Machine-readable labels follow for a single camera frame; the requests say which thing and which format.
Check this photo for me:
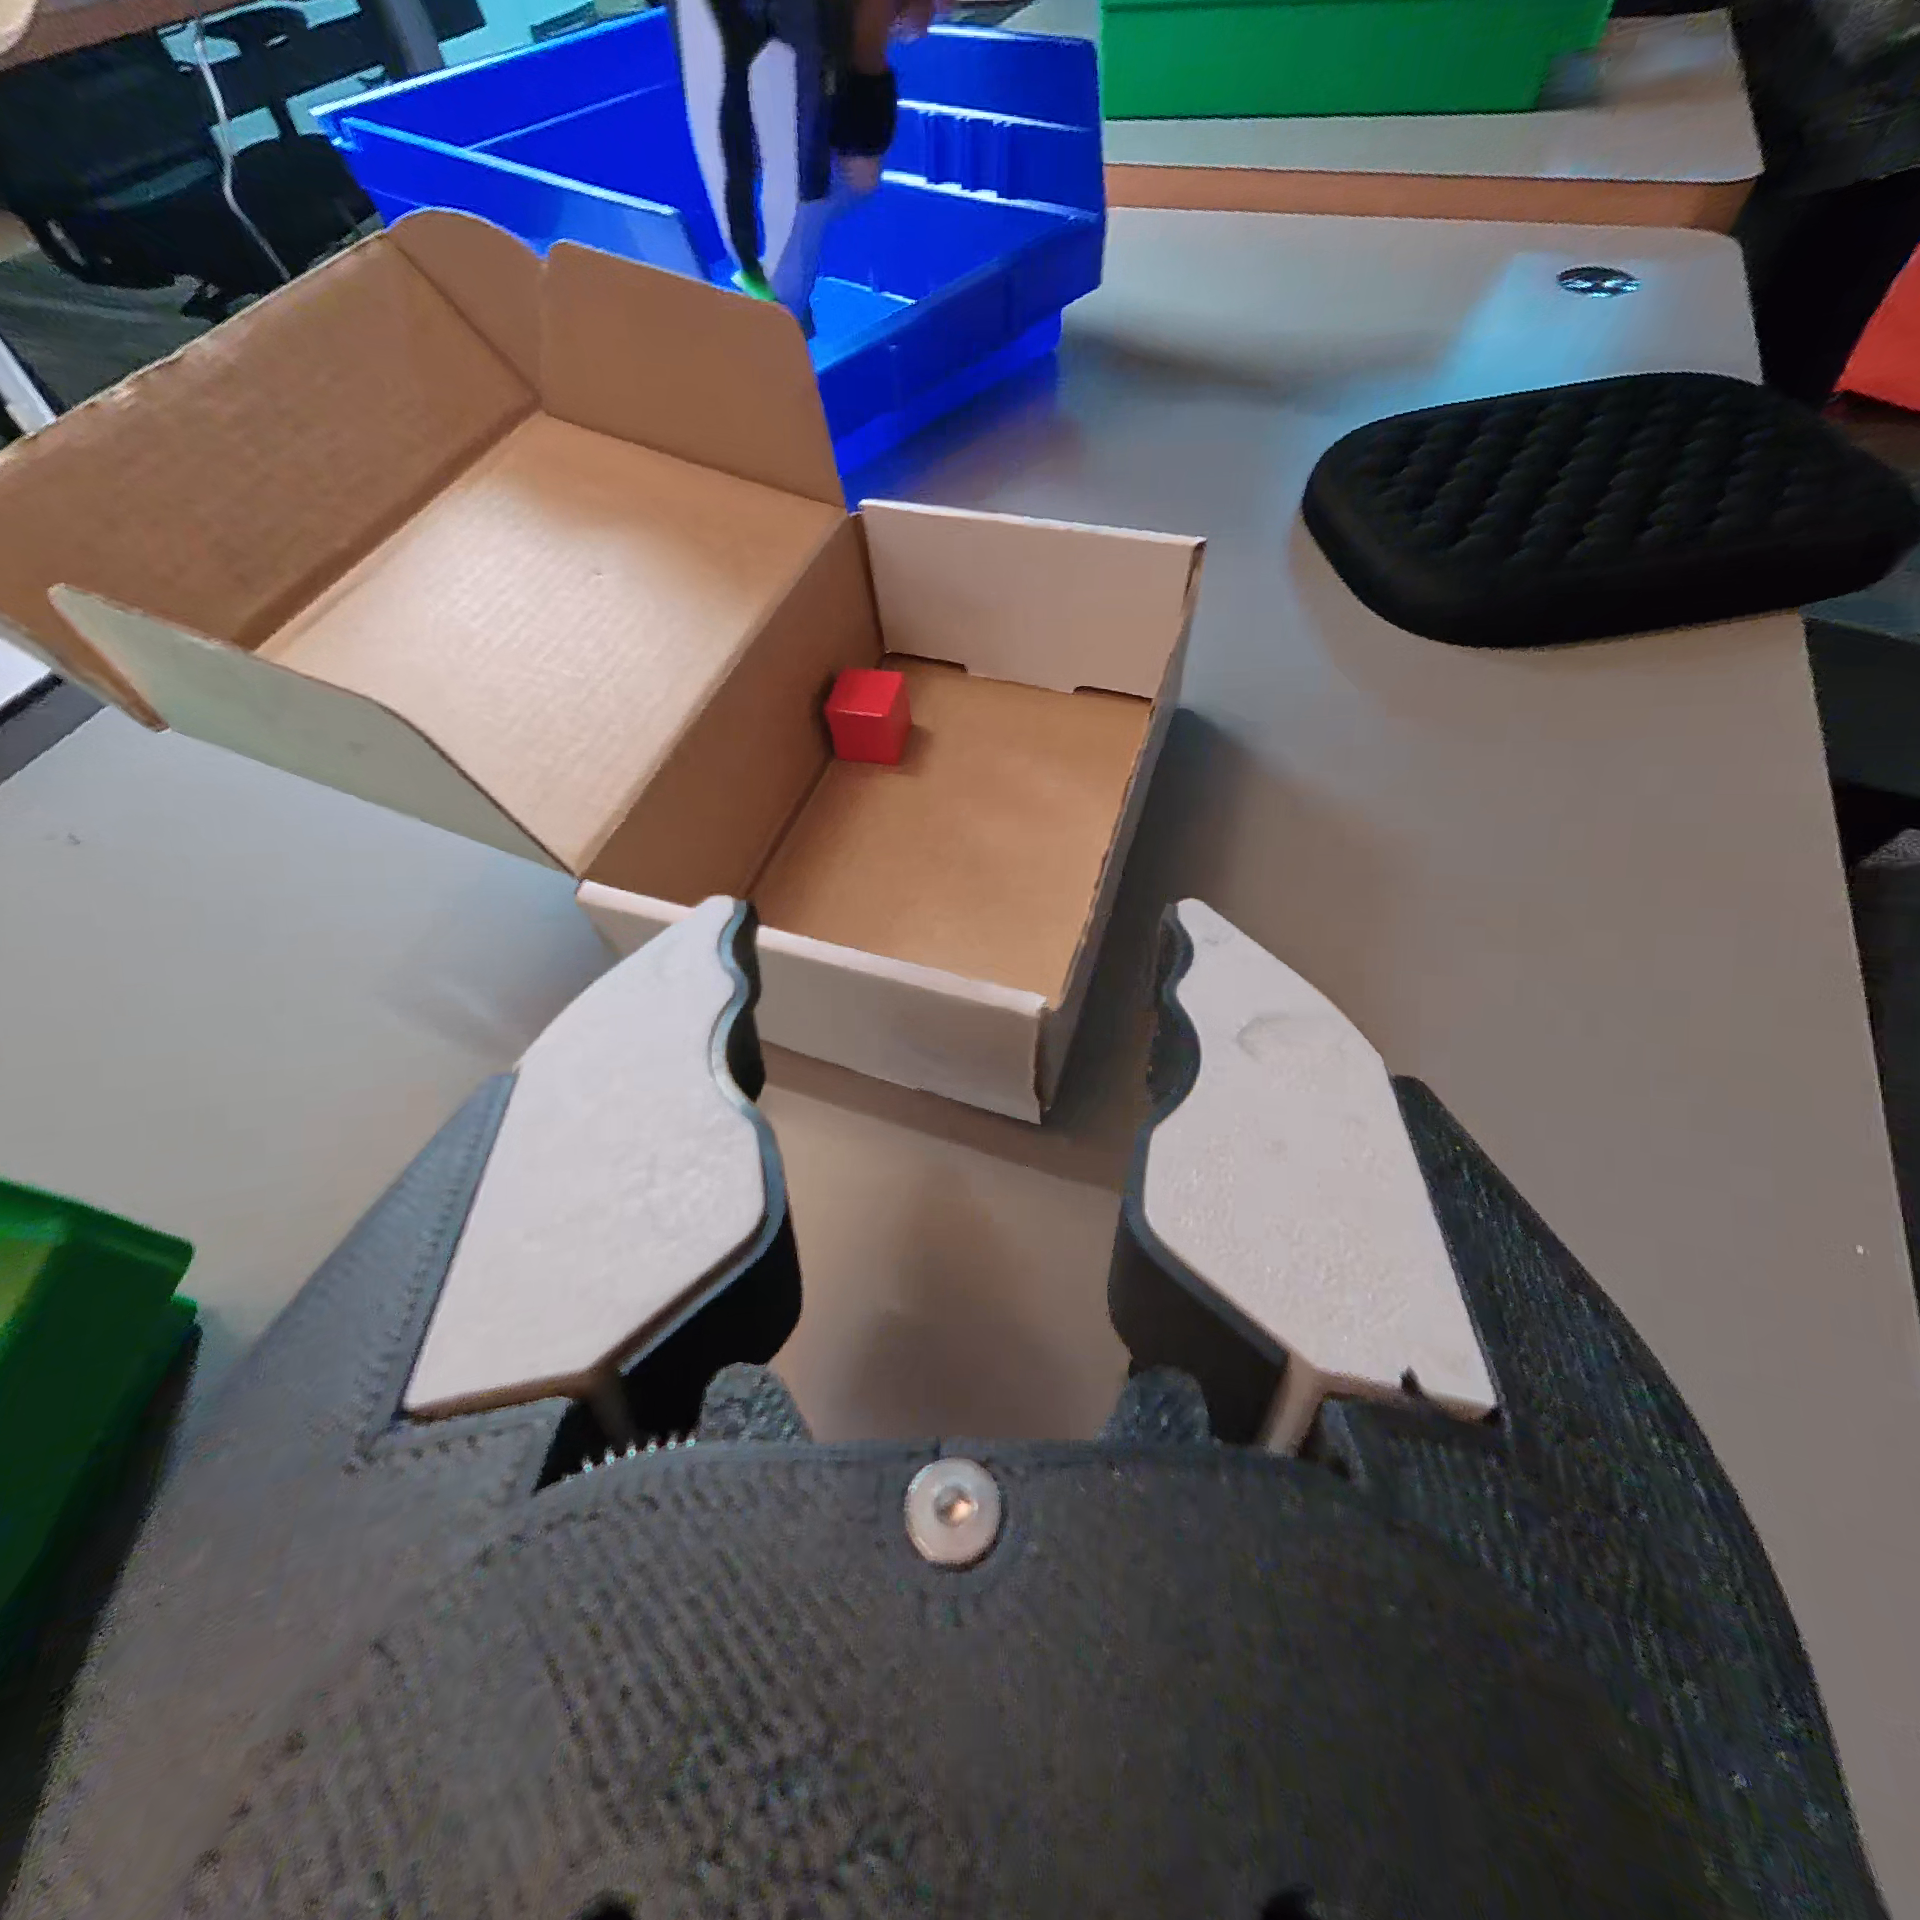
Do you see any white cardboard box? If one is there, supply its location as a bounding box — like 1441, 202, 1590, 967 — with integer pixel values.
0, 209, 1208, 1124

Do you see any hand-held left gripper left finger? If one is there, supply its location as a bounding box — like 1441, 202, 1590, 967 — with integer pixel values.
403, 896, 799, 1444

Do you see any red cube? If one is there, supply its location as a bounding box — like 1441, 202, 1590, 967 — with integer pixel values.
825, 669, 912, 766

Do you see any green plastic bin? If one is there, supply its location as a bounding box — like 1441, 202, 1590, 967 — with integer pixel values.
0, 1180, 202, 1642
1099, 0, 1614, 120

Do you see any black wrist rest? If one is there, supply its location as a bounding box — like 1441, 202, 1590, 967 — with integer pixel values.
1303, 372, 1920, 648

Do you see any black office chair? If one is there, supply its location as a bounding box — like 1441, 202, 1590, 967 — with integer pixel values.
0, 30, 377, 320

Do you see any orange striped garment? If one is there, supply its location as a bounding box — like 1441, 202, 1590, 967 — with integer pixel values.
1839, 286, 1920, 400

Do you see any blue plastic bin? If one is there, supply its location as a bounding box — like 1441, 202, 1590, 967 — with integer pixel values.
312, 7, 1109, 480

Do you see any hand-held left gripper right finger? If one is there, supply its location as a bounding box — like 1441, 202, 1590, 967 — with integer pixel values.
1112, 896, 1504, 1456

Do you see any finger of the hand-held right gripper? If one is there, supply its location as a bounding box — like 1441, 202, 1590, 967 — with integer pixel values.
749, 39, 839, 326
672, 0, 761, 289

